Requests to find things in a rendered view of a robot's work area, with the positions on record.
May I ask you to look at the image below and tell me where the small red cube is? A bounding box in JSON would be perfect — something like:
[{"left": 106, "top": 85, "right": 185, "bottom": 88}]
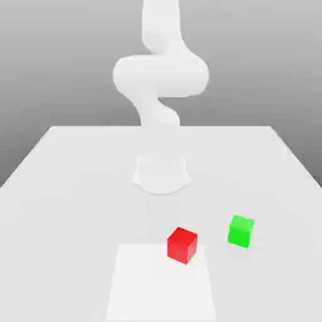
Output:
[{"left": 166, "top": 226, "right": 199, "bottom": 265}]

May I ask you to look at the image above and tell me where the small green cube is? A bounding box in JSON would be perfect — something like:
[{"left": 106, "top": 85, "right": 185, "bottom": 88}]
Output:
[{"left": 226, "top": 214, "right": 255, "bottom": 249}]

